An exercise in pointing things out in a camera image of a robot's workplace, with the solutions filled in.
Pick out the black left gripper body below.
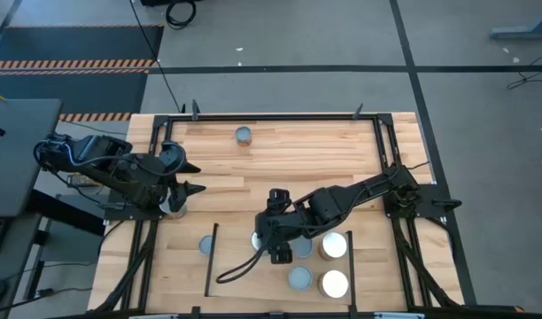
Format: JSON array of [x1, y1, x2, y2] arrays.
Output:
[[155, 140, 188, 213]]

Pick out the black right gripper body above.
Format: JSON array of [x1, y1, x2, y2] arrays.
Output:
[[268, 188, 301, 266]]

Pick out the grey-top tin can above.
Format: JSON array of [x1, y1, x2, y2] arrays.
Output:
[[287, 264, 314, 292], [290, 236, 315, 260]]

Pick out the cream label tin can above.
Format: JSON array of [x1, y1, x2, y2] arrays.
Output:
[[159, 197, 189, 221]]

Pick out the orange-red label tin can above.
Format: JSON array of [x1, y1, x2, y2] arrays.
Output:
[[317, 230, 349, 262]]

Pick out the small orange-print teal can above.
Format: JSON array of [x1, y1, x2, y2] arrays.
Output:
[[234, 125, 253, 148]]

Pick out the red label tin can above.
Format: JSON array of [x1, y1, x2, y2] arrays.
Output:
[[317, 268, 351, 300]]

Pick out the green peas can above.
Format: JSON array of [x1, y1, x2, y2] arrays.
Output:
[[197, 234, 214, 256]]

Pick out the black power adapter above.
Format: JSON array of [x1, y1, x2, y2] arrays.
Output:
[[66, 174, 99, 188]]

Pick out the black desk base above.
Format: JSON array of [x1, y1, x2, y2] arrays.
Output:
[[22, 189, 106, 301]]

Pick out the black hazard-striped floor mat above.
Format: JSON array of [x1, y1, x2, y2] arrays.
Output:
[[0, 24, 165, 123]]

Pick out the grey desk top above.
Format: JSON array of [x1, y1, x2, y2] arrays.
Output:
[[0, 97, 63, 218]]

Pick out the blue-grey desk foot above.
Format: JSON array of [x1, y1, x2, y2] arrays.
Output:
[[490, 2, 542, 42]]

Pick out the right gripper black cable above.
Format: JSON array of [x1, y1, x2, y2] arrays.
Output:
[[214, 241, 275, 285]]

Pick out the thin black floor cable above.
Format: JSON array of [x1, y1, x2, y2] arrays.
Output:
[[60, 119, 128, 136]]

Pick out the black aluminium table frame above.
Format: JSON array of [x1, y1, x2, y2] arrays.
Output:
[[93, 100, 480, 319]]

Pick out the long black cable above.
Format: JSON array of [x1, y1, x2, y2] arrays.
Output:
[[128, 0, 186, 113]]

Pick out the coiled black cable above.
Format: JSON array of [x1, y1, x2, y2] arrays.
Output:
[[165, 0, 197, 31]]

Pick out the thin black tangled cable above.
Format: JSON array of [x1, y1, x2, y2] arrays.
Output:
[[506, 51, 542, 90]]

